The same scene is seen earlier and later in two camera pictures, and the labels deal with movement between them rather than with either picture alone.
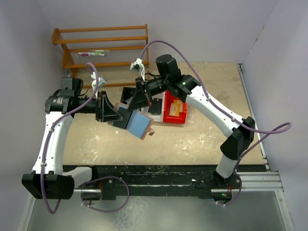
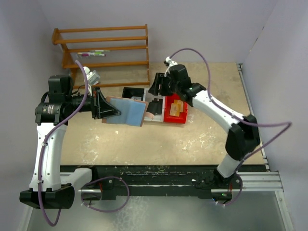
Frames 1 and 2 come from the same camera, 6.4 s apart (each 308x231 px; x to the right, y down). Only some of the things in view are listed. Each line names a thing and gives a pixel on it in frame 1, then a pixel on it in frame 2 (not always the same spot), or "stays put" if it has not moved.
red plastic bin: [167, 100] stays put
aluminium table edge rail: [267, 181] stays put
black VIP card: [156, 108] stays put
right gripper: [141, 98] -> [160, 79]
